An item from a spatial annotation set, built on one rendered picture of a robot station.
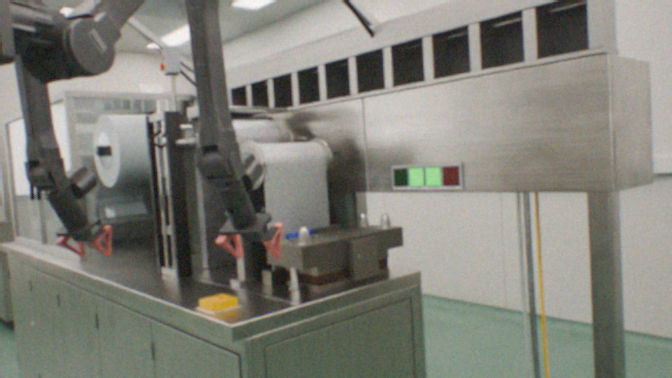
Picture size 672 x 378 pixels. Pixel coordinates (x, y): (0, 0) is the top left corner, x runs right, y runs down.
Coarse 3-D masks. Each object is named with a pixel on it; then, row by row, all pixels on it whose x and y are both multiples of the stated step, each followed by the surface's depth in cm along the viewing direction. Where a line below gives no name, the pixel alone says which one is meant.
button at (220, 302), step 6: (222, 294) 138; (204, 300) 133; (210, 300) 132; (216, 300) 132; (222, 300) 132; (228, 300) 132; (234, 300) 133; (204, 306) 132; (210, 306) 130; (216, 306) 130; (222, 306) 131; (228, 306) 132; (234, 306) 133
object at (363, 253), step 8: (352, 240) 151; (360, 240) 151; (368, 240) 153; (376, 240) 155; (352, 248) 149; (360, 248) 151; (368, 248) 153; (376, 248) 155; (352, 256) 149; (360, 256) 150; (368, 256) 153; (376, 256) 155; (352, 264) 150; (360, 264) 151; (368, 264) 153; (376, 264) 155; (352, 272) 150; (360, 272) 151; (368, 272) 153; (376, 272) 155
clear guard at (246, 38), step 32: (160, 0) 201; (224, 0) 185; (256, 0) 179; (288, 0) 172; (320, 0) 166; (160, 32) 223; (224, 32) 205; (256, 32) 196; (288, 32) 189; (320, 32) 182; (224, 64) 228
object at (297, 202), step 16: (320, 176) 169; (272, 192) 157; (288, 192) 161; (304, 192) 165; (320, 192) 169; (272, 208) 157; (288, 208) 161; (304, 208) 165; (320, 208) 169; (272, 224) 157; (288, 224) 161; (304, 224) 165; (320, 224) 169
